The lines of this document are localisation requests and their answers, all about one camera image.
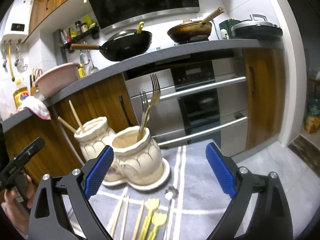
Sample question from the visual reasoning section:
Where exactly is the pink plastic basin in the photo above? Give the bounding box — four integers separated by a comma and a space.
35, 63, 80, 98

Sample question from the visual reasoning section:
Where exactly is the built-in oven stainless steel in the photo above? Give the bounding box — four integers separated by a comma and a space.
124, 57, 248, 156

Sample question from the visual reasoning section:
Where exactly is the green kettle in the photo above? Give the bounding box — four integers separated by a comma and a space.
219, 18, 241, 40

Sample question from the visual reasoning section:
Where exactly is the white water heater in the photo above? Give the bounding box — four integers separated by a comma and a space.
1, 0, 34, 43

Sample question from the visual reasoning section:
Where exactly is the cream floral ceramic utensil holder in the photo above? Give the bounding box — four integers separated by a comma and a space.
74, 116, 170, 191

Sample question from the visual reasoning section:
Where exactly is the person's left hand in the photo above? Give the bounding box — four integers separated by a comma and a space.
2, 175, 35, 239

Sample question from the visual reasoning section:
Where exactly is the gold fork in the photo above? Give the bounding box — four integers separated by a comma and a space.
137, 74, 161, 141

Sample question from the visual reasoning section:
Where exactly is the silver flower-handled spoon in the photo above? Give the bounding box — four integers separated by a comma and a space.
163, 185, 178, 240

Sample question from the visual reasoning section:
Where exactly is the yellow oil bottle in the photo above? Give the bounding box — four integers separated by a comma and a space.
13, 79, 29, 108

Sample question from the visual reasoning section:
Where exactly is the wooden chopstick in holder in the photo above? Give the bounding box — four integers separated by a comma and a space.
57, 116, 77, 134
68, 100, 85, 133

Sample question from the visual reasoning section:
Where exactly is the silver fork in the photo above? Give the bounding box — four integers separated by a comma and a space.
139, 91, 149, 132

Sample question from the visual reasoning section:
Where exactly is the black spice rack shelf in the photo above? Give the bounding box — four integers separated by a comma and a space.
53, 26, 100, 65

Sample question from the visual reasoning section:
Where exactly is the black lidded pot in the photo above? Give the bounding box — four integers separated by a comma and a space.
231, 14, 283, 41

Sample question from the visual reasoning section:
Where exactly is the black wok with wooden handle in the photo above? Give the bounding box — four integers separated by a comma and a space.
71, 29, 152, 62

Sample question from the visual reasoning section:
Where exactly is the pink white towel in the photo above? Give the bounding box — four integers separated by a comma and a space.
17, 96, 51, 120

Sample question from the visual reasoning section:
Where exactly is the grey kitchen countertop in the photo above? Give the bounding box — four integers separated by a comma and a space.
0, 38, 284, 133

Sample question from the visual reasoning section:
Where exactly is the yellow tulip-shaped plastic utensil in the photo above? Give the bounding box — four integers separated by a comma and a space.
138, 198, 160, 240
147, 212, 168, 240

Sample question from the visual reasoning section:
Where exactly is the wooden chopstick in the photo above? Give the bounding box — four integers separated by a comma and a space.
110, 196, 124, 237
68, 100, 85, 133
131, 200, 145, 240
119, 196, 130, 240
57, 116, 77, 134

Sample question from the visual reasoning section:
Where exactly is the brown frying pan wooden handle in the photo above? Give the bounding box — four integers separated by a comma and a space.
167, 7, 225, 44

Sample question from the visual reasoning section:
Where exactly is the blue-grey checked cloth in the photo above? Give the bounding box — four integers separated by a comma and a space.
62, 139, 241, 240

